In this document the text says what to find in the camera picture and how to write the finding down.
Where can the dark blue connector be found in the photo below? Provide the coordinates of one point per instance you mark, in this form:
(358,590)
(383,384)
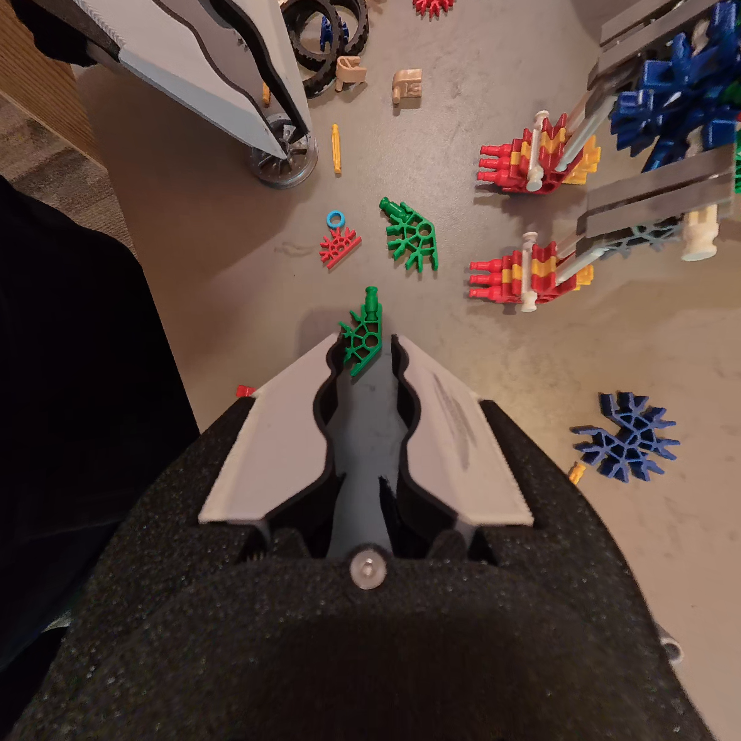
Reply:
(329,32)

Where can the grey small spacer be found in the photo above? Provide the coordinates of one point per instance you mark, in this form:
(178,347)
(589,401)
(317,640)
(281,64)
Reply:
(672,649)

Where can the wooden cabinet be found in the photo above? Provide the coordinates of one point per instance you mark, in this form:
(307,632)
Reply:
(35,87)

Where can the red connector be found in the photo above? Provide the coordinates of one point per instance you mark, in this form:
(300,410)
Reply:
(338,248)
(434,6)

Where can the grey pulley wheel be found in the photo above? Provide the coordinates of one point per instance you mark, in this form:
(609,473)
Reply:
(278,172)

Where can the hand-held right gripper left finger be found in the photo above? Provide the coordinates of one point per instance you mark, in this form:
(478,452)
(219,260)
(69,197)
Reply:
(266,463)

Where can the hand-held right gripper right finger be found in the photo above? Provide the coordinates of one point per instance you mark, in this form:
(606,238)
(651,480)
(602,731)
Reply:
(463,463)

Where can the tan clip connector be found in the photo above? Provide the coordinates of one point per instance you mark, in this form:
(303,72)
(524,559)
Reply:
(408,84)
(347,72)

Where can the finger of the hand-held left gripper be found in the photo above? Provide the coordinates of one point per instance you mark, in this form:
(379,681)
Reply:
(272,46)
(173,58)

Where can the colourful construction toy model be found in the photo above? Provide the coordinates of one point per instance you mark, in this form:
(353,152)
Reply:
(666,92)

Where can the blue snowflake connector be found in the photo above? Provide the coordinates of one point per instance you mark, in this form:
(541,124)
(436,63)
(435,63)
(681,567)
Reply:
(628,440)

